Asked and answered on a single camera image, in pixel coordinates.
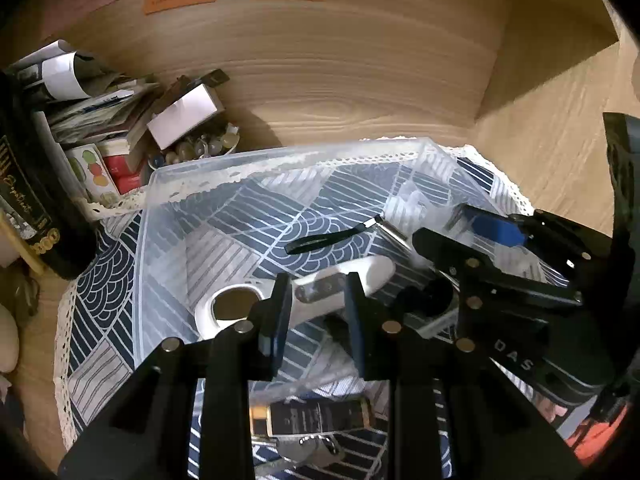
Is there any bowl of glass marbles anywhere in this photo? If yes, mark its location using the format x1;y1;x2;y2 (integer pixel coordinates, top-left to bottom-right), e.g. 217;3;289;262
150;122;242;168

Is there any silver metal object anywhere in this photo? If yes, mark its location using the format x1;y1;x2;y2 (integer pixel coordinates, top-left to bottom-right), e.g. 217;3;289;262
260;432;347;470

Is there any dark bottle with gold print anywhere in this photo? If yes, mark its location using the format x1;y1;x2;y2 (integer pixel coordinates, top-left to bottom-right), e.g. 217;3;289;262
0;67;98;281

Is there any stack of papers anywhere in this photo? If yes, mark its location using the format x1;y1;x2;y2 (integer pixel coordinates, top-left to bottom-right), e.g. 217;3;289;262
5;40;162;147

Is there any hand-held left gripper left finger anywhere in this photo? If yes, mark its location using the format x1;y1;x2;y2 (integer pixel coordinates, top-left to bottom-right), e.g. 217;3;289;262
57;274;294;480

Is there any small white box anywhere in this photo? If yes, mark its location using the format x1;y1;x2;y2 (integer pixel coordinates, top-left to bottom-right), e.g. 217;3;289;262
146;82;224;150

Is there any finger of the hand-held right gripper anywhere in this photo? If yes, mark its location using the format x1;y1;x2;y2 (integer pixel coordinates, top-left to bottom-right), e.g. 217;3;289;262
462;204;618;292
412;228;585;333

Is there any white plastic tool with hole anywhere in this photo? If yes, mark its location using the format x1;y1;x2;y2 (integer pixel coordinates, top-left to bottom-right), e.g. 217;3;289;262
195;256;396;339

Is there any white card with coloured dots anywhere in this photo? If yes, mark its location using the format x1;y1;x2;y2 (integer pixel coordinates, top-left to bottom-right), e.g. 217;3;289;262
65;144;122;207

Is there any blue patterned lace-edged cloth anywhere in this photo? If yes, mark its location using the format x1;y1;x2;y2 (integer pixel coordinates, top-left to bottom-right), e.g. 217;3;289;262
54;136;576;480

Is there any red box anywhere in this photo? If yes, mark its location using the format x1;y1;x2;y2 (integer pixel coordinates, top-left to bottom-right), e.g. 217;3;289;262
102;152;147;196

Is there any clear plastic container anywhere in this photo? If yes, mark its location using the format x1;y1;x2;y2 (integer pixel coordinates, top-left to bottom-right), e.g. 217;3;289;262
132;136;531;397

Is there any black and gold lighter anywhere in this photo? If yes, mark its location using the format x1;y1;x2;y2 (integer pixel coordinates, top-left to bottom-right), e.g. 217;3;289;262
250;397;376;438

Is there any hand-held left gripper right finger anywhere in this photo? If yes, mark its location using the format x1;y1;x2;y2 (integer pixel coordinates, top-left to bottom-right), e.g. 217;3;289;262
344;272;588;480

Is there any orange object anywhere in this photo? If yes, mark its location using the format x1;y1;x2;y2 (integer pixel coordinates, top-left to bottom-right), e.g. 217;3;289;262
565;400;632;467

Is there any beige round object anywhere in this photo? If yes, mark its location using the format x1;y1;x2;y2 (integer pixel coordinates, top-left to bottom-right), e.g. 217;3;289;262
0;305;21;374

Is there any silver metal piece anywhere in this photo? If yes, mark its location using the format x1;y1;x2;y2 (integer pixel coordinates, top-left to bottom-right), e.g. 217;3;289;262
374;215;415;252

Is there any black handled small tool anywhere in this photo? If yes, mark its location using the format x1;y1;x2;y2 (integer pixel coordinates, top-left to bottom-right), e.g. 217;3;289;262
285;220;383;255

